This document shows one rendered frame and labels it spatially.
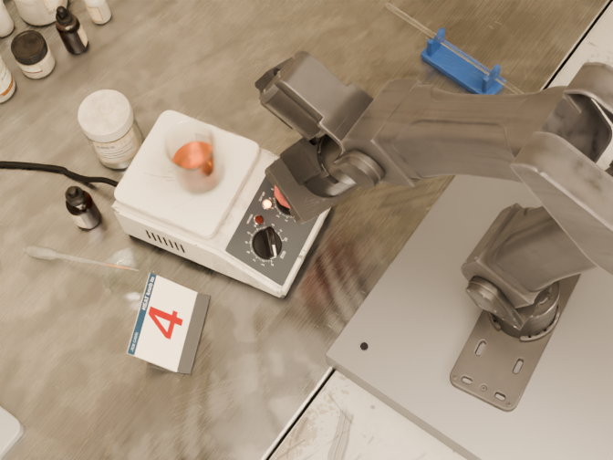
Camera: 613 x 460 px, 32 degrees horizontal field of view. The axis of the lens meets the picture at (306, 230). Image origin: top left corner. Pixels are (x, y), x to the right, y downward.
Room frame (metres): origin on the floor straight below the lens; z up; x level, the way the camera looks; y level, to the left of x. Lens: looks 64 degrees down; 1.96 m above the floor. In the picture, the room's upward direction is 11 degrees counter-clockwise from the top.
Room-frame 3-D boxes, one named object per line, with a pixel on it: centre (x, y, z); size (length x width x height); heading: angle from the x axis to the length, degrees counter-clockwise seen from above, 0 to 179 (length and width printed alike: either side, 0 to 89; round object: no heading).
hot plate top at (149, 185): (0.57, 0.11, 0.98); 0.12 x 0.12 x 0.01; 55
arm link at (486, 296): (0.37, -0.18, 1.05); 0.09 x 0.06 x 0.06; 134
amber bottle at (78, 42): (0.82, 0.23, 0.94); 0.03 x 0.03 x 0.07
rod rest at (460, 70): (0.68, -0.21, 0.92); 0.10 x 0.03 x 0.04; 38
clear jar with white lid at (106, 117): (0.67, 0.19, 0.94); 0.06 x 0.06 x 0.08
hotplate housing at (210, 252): (0.56, 0.09, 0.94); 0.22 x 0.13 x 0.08; 55
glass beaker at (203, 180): (0.56, 0.10, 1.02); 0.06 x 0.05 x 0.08; 179
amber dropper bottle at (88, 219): (0.58, 0.24, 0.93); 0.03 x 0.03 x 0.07
